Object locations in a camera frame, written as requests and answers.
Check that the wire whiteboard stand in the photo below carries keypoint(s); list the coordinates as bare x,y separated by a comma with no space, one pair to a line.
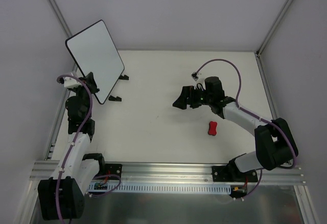
114,95

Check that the white board with black frame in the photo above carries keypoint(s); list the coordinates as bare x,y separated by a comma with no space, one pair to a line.
93,50

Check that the aluminium frame post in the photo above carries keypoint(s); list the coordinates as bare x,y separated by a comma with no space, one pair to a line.
60,17
282,13

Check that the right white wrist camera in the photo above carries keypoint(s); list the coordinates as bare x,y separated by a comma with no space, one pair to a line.
198,78

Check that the left aluminium frame post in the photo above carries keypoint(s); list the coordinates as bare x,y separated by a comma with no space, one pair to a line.
60,17

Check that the red whiteboard eraser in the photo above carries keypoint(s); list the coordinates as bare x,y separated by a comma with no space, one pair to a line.
212,128

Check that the right aluminium frame post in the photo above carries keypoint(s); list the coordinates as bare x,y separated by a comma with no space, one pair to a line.
282,13

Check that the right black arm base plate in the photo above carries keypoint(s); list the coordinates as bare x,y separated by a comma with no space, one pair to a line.
228,173

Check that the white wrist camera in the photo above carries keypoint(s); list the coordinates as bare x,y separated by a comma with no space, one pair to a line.
198,78
69,81

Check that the white slotted cable duct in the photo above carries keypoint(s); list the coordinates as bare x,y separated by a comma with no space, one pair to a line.
174,188

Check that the aluminium mounting rail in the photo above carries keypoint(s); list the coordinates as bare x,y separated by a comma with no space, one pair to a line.
136,172

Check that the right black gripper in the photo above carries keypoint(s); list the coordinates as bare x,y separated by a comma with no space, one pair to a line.
192,97

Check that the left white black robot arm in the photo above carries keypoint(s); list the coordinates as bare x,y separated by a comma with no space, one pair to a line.
61,196

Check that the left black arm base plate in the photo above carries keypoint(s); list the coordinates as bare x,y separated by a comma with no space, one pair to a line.
113,169

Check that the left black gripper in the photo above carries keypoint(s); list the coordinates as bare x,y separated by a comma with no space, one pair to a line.
90,83

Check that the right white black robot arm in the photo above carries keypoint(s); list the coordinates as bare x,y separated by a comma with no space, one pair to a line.
274,143

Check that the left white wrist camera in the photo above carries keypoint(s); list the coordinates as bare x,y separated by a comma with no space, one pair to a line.
69,81

